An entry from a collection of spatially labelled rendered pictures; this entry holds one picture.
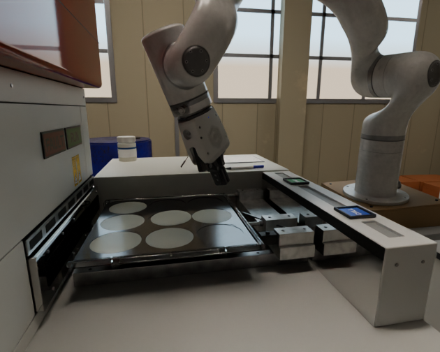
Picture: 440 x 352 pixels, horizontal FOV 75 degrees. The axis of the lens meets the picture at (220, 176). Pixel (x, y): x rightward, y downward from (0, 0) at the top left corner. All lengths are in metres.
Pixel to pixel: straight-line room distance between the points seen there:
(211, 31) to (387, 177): 0.69
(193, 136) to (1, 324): 0.40
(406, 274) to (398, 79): 0.54
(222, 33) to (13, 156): 0.37
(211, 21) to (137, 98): 2.72
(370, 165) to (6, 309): 0.91
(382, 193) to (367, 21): 0.48
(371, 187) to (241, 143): 2.44
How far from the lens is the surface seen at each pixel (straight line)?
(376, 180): 0.98
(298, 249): 0.65
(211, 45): 0.50
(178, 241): 0.61
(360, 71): 0.97
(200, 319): 0.54
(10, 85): 0.52
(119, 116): 3.22
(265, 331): 0.52
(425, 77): 0.91
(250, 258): 0.66
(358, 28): 0.87
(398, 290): 0.56
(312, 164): 3.66
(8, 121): 0.50
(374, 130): 0.96
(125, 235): 0.66
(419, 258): 0.56
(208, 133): 0.59
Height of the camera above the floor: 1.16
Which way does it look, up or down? 13 degrees down
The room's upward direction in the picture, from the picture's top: straight up
